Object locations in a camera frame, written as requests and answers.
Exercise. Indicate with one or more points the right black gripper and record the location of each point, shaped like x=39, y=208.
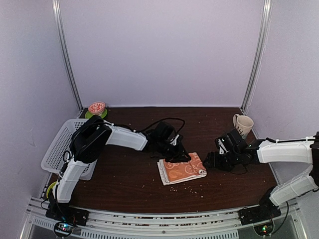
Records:
x=213, y=163

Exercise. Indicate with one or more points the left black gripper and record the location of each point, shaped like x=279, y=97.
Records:
x=178, y=157

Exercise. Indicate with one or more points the beige bunny print towel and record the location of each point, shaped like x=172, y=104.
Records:
x=174, y=173

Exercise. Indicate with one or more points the white plastic basket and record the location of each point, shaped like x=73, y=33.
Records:
x=53, y=158

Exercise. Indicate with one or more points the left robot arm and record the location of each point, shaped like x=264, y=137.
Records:
x=88, y=142

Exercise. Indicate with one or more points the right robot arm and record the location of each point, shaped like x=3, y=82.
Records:
x=305, y=150

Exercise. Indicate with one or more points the beige patterned mug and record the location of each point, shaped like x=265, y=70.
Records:
x=243, y=124

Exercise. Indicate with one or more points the red patterned small bowl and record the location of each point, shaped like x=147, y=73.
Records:
x=97, y=108

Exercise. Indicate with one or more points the green saucer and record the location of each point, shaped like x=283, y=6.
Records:
x=88, y=114

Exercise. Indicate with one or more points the lime green bowl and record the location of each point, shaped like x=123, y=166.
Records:
x=50, y=187

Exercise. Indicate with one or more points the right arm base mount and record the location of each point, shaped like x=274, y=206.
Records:
x=257, y=214

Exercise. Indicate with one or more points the front aluminium rail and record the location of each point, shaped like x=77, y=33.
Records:
x=224, y=224

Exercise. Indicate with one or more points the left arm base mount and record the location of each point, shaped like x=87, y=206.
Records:
x=76, y=217

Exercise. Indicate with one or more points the right aluminium frame post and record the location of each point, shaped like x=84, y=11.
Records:
x=256, y=66

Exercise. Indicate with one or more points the aluminium frame post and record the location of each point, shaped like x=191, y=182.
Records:
x=256, y=66
x=65, y=53

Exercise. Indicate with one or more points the left aluminium frame post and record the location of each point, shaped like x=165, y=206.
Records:
x=65, y=53

